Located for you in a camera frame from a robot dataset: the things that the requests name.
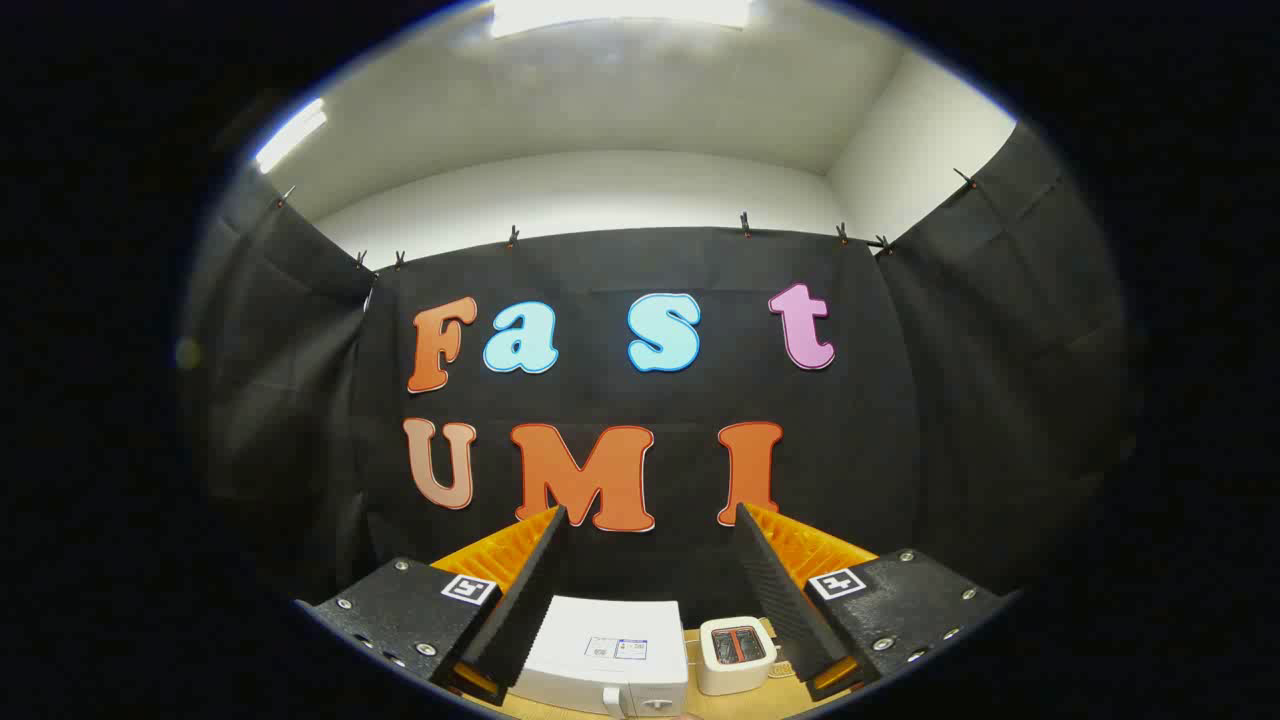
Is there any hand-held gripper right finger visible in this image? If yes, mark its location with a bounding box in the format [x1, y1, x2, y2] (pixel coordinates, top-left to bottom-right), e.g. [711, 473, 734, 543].
[735, 502, 1006, 703]

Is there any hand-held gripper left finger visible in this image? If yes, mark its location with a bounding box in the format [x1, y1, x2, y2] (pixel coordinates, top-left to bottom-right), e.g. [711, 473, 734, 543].
[297, 505, 569, 706]

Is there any white microwave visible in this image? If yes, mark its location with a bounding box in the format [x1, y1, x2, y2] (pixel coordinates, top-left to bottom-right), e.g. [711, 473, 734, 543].
[508, 596, 691, 720]

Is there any cream toaster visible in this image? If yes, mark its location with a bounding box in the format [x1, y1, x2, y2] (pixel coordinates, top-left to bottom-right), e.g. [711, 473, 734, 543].
[697, 616, 779, 697]

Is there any row of black clips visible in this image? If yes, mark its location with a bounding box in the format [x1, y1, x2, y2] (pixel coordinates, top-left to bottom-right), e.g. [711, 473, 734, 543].
[275, 168, 979, 273]

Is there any ceiling light panel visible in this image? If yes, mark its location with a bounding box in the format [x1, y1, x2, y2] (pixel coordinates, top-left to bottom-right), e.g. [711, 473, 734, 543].
[254, 97, 329, 174]
[488, 0, 753, 40]

